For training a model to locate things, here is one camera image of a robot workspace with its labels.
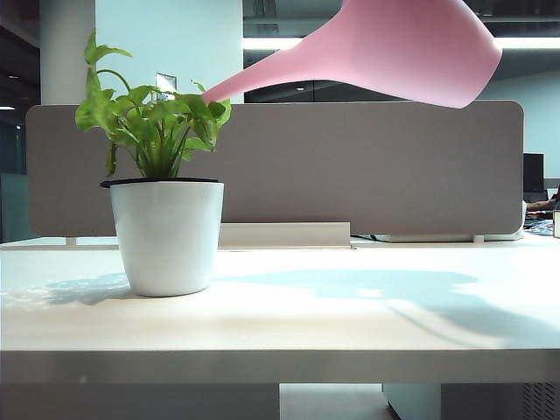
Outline green leafy plant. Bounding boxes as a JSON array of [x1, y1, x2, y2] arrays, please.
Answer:
[[74, 29, 233, 179]]

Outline white plant pot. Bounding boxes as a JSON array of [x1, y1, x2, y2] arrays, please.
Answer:
[[108, 181, 225, 298]]

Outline person's forearm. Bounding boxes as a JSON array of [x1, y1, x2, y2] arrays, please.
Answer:
[[526, 197, 560, 213]]

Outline white desk cable tray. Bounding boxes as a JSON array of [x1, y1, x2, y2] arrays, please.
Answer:
[[219, 221, 357, 251]]

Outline black computer monitor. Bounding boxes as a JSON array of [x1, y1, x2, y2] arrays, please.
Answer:
[[523, 153, 545, 193]]

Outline pink plastic watering can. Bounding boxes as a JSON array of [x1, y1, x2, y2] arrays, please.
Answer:
[[201, 0, 503, 109]]

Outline black inner pot rim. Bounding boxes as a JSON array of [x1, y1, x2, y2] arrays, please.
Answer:
[[99, 177, 220, 190]]

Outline grey desk divider panel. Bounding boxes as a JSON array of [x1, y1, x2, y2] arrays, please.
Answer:
[[25, 101, 525, 237]]

